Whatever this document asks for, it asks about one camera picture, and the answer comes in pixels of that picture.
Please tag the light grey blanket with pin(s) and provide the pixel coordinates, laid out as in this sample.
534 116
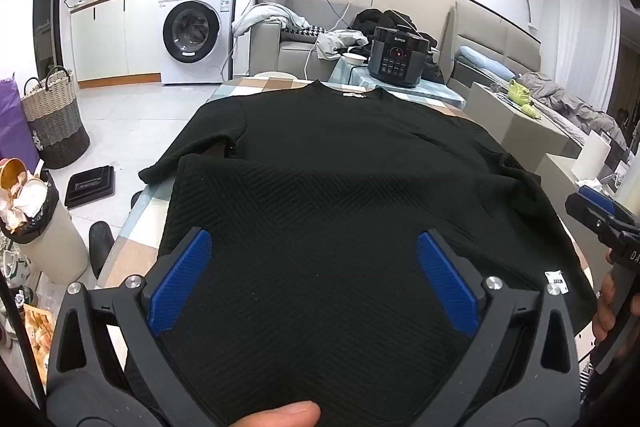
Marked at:
265 14

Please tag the person's right hand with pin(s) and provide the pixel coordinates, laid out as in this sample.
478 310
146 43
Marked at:
605 307

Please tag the large grey cabinet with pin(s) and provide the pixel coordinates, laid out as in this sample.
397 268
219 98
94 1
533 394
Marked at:
555 169

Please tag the grey duvet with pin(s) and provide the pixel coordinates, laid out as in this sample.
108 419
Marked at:
565 99

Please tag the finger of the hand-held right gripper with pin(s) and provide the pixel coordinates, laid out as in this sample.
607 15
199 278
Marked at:
582 213
598 200

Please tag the white washing machine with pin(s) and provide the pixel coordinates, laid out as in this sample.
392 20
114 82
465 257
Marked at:
192 32

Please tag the grey bed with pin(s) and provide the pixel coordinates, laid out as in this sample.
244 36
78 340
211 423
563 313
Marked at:
462 79

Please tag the woven laundry basket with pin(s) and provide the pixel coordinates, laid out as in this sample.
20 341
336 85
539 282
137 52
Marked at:
55 127

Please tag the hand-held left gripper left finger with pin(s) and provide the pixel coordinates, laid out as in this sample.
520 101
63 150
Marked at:
180 282

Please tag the black knit sweater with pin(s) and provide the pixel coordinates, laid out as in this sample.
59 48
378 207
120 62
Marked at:
325 207

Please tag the white paper towel roll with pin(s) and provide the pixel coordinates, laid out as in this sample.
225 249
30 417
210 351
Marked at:
592 157

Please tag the orange snack bag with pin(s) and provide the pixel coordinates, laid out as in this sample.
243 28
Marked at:
40 332

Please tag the person's left hand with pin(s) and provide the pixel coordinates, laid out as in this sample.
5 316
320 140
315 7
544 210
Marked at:
280 414

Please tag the small grey cabinet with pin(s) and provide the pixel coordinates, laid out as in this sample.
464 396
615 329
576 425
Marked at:
505 127

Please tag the teal checkered table cover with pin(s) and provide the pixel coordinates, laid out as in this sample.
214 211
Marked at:
435 93

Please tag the grey sofa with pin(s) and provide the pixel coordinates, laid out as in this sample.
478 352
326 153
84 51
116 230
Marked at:
292 54

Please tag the white curtain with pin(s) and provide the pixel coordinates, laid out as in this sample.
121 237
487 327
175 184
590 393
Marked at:
585 32

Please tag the black electric pressure cooker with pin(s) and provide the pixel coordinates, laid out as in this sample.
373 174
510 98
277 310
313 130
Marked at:
397 57

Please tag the beige trash bin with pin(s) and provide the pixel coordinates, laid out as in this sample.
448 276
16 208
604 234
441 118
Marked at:
50 247

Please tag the purple bag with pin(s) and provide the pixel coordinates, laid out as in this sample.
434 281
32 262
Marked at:
12 122

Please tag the black plastic tray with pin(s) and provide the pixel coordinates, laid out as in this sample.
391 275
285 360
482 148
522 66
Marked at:
90 187

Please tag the light grey garment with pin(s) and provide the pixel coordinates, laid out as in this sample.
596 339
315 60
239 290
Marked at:
340 39

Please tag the light blue pillow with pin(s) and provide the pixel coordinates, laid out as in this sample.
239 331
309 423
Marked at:
485 59

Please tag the black slipper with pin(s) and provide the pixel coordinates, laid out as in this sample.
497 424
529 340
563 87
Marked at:
100 242
136 200

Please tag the white kitchen base cabinet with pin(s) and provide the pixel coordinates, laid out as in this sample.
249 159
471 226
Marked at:
107 37

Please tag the houndstooth cushion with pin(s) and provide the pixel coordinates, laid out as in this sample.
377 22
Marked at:
305 33

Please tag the white bowl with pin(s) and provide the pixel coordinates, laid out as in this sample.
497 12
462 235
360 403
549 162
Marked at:
354 58

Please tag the brown checkered tablecloth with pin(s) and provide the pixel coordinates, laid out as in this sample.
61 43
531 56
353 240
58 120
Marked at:
145 227

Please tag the white sneakers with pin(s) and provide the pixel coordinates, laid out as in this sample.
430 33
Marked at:
12 267

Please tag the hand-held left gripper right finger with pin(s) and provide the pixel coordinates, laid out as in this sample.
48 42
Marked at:
445 287

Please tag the green toy figure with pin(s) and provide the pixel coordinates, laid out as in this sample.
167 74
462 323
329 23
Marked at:
522 92

